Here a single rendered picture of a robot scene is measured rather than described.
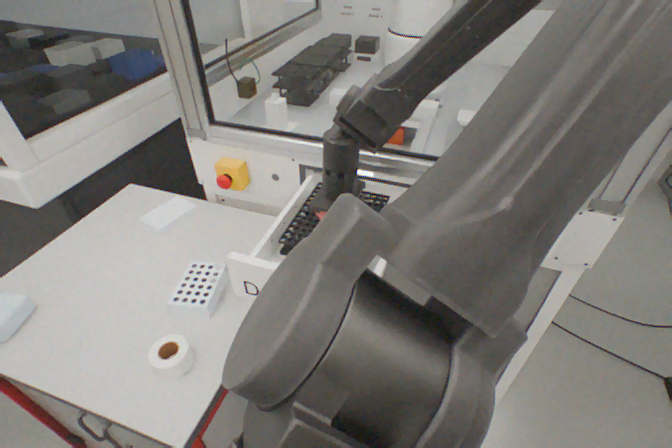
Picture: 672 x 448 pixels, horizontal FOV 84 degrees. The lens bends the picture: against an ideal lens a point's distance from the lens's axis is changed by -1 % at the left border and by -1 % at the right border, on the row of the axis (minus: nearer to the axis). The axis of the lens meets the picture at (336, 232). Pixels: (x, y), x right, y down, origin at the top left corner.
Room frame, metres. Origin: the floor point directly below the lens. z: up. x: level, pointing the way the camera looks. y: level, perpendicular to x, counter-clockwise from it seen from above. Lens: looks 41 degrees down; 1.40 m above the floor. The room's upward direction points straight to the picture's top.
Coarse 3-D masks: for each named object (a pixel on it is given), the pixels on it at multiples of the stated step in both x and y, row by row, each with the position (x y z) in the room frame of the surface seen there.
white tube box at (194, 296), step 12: (192, 264) 0.58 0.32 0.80; (204, 264) 0.58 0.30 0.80; (192, 276) 0.55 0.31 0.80; (204, 276) 0.55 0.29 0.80; (216, 276) 0.55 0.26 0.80; (180, 288) 0.51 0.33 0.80; (192, 288) 0.51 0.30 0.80; (204, 288) 0.51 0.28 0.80; (216, 288) 0.52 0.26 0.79; (168, 300) 0.48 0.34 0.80; (180, 300) 0.48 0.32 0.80; (192, 300) 0.48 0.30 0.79; (204, 300) 0.48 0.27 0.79; (216, 300) 0.50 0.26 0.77; (180, 312) 0.47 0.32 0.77; (192, 312) 0.46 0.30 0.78; (204, 312) 0.46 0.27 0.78
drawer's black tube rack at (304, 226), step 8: (320, 184) 0.75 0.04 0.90; (312, 192) 0.72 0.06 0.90; (368, 192) 0.72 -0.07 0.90; (368, 200) 0.68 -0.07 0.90; (376, 200) 0.69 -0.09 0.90; (384, 200) 0.68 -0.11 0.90; (304, 208) 0.65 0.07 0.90; (376, 208) 0.65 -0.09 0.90; (296, 216) 0.63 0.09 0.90; (304, 216) 0.63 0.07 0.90; (312, 216) 0.63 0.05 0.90; (296, 224) 0.60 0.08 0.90; (304, 224) 0.60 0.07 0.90; (312, 224) 0.60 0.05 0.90; (288, 232) 0.58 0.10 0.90; (296, 232) 0.57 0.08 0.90; (304, 232) 0.61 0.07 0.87; (288, 248) 0.56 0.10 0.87
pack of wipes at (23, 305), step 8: (0, 296) 0.49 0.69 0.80; (8, 296) 0.49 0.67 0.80; (16, 296) 0.48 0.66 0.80; (24, 296) 0.49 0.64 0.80; (0, 304) 0.46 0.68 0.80; (8, 304) 0.46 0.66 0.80; (16, 304) 0.47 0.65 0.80; (24, 304) 0.47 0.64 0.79; (32, 304) 0.48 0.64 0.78; (0, 312) 0.45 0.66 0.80; (8, 312) 0.45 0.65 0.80; (16, 312) 0.45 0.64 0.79; (24, 312) 0.46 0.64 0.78; (0, 320) 0.43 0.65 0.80; (8, 320) 0.43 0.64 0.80; (16, 320) 0.44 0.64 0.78; (24, 320) 0.45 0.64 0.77; (0, 328) 0.41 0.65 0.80; (8, 328) 0.42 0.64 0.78; (16, 328) 0.43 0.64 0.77; (0, 336) 0.41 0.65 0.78; (8, 336) 0.41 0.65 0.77
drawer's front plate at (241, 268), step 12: (228, 264) 0.47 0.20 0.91; (240, 264) 0.47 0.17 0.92; (252, 264) 0.46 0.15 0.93; (264, 264) 0.46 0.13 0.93; (276, 264) 0.46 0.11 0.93; (240, 276) 0.47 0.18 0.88; (252, 276) 0.46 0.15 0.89; (264, 276) 0.45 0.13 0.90; (240, 288) 0.47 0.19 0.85; (252, 288) 0.46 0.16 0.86
